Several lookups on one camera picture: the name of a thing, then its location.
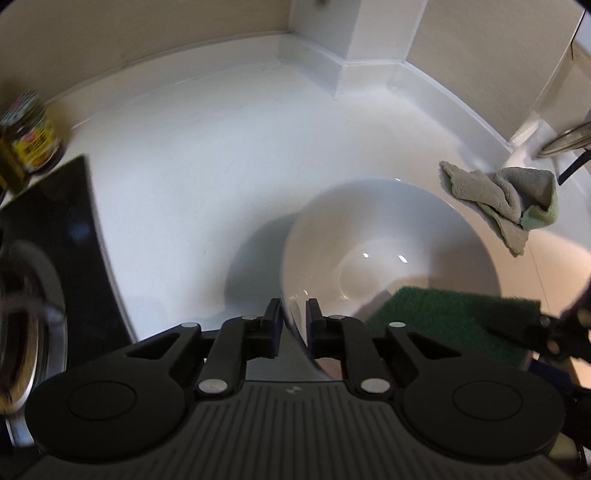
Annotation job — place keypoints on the grey and green cloth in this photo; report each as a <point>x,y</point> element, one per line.
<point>503,196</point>

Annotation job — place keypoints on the white ceramic bowl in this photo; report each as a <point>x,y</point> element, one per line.
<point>383,230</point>

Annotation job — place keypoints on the green scouring pad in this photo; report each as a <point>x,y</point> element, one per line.
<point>443,318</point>

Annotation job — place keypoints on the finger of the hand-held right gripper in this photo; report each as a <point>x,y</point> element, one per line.
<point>554,332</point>

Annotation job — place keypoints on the metal pot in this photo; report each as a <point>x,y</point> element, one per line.
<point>27,332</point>

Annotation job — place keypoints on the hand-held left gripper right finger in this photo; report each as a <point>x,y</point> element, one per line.
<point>312,325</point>

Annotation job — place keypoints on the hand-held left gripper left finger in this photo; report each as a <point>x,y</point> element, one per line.
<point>276,325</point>

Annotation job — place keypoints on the jar with yellow label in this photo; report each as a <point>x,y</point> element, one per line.
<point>32,138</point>

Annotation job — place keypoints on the black glass cooktop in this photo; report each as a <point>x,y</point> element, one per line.
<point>60,230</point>

